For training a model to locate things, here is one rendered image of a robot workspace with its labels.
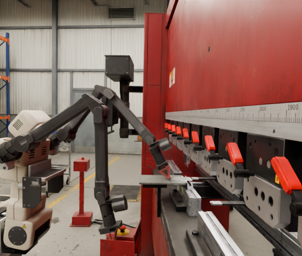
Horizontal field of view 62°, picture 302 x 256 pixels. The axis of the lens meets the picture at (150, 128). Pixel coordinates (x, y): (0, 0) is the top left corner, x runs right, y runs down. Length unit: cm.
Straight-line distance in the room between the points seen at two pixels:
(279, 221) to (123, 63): 220
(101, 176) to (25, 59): 912
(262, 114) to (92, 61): 866
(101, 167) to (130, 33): 799
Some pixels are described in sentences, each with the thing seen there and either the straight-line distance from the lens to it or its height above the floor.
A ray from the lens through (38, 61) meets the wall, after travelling 987.
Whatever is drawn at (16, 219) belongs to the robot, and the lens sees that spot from 157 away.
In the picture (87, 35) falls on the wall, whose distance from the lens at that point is 933.
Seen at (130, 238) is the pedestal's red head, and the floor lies 77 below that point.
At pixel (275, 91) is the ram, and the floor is 143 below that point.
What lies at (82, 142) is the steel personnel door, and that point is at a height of 37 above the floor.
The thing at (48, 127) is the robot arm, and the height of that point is 131.
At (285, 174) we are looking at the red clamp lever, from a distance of 42.
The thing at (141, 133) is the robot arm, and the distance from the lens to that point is 146.
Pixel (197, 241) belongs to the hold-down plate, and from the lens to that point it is 105.
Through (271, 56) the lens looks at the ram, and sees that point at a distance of 55.
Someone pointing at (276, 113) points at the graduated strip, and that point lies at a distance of 51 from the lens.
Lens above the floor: 138
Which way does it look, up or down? 3 degrees down
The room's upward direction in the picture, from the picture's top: 1 degrees clockwise
